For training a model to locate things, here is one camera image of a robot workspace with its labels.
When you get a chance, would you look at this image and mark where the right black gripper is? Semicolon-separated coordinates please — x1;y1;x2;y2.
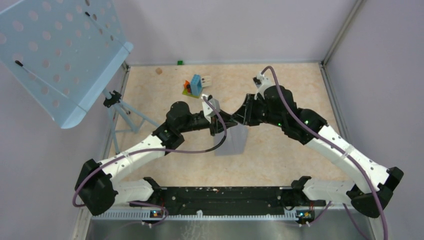
231;94;285;128

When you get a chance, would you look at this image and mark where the colourful toy block assembly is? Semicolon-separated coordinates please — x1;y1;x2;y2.
182;74;212;99

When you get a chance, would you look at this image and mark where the grey envelope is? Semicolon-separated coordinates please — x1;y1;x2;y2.
214;124;249;156

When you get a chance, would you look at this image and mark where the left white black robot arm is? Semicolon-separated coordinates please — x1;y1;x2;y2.
72;97;237;216

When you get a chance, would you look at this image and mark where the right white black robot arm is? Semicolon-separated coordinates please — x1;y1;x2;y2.
232;86;404;219

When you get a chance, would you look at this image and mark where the small tan wooden piece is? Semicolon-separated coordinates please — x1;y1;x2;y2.
155;67;163;75

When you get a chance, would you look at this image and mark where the light blue perforated music stand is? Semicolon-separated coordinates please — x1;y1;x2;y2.
0;0;152;135

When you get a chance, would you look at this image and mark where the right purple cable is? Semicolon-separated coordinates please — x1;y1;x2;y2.
261;65;389;240

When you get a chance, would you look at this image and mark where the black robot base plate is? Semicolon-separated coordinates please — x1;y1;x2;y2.
144;177;327;216

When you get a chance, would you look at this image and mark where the white slotted cable duct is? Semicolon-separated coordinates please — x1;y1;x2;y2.
92;209;299;221

